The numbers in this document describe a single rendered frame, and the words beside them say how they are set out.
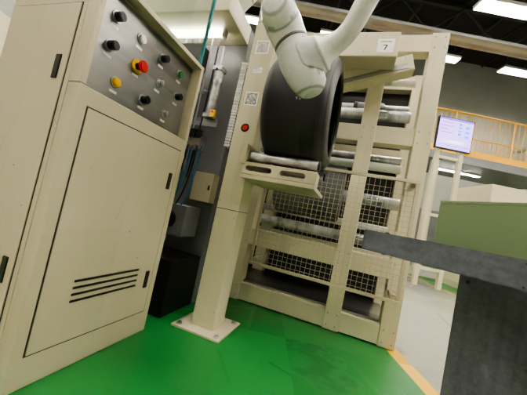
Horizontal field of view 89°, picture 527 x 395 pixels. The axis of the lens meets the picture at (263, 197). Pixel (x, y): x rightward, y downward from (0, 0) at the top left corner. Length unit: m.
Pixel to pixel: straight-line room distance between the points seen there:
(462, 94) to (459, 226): 13.40
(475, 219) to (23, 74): 1.25
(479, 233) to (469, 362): 0.23
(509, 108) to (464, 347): 14.36
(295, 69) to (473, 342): 0.71
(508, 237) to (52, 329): 1.15
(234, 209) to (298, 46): 0.85
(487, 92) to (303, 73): 13.84
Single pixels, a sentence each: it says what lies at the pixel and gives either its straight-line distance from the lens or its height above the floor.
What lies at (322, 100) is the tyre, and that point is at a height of 1.15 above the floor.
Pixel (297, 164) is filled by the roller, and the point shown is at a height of 0.89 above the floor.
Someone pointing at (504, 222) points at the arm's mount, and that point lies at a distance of 0.55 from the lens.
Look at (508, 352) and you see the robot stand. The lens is 0.62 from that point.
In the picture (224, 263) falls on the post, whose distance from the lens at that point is 1.42.
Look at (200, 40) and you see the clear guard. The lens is 1.52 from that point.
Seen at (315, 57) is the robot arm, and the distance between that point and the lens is 0.82.
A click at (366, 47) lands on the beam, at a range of 1.86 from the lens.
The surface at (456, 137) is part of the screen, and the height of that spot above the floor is 2.55.
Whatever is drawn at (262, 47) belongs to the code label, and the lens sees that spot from 1.66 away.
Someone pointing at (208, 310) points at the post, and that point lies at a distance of 1.50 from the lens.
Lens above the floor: 0.64
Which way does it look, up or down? 3 degrees up
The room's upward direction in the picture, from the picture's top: 12 degrees clockwise
